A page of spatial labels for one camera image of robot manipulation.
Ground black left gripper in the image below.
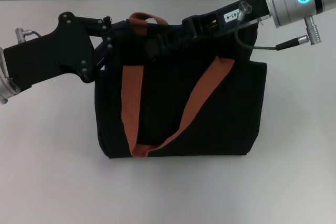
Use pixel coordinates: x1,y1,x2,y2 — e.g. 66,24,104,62
4,11,131,83

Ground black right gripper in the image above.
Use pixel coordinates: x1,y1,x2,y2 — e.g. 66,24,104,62
146,0,273,61

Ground black food bag orange handles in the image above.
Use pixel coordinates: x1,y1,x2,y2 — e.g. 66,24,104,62
93,12,268,159

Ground left gripper cable with plug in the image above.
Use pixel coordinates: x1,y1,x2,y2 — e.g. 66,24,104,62
14,26,43,44

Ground gripper cable with plug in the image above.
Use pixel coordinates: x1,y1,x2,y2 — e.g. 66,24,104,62
14,26,43,44
234,0,328,51

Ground right gripper cable with plug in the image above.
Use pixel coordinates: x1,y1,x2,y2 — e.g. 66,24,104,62
234,0,328,51

